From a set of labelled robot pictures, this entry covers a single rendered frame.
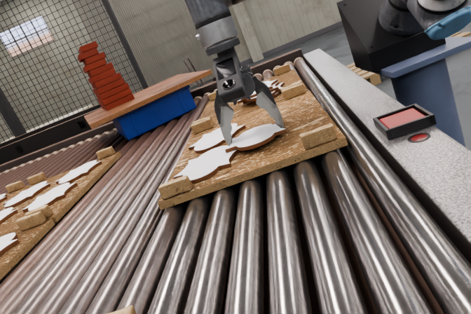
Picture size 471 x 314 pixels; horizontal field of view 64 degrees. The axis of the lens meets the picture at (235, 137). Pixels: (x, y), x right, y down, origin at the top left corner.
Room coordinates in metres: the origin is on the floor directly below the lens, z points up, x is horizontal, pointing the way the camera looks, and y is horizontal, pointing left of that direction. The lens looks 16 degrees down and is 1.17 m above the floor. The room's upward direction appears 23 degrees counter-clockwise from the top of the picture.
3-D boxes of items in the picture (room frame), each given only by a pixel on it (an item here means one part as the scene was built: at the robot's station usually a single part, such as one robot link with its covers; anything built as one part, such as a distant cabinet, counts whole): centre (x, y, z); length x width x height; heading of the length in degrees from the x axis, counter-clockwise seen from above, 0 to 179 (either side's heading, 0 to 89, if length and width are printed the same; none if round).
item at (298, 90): (0.99, -0.19, 0.95); 0.06 x 0.02 x 0.03; 81
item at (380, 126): (0.59, -0.27, 0.92); 0.08 x 0.08 x 0.02; 79
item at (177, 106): (1.60, 0.29, 0.97); 0.31 x 0.31 x 0.10; 19
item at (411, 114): (0.59, -0.27, 0.92); 0.06 x 0.06 x 0.01; 79
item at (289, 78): (1.23, -0.09, 0.93); 0.41 x 0.35 x 0.02; 171
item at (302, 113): (0.82, -0.03, 0.93); 0.41 x 0.35 x 0.02; 171
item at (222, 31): (0.78, -0.04, 1.16); 0.08 x 0.08 x 0.05
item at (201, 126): (1.03, 0.07, 0.95); 0.06 x 0.02 x 0.03; 81
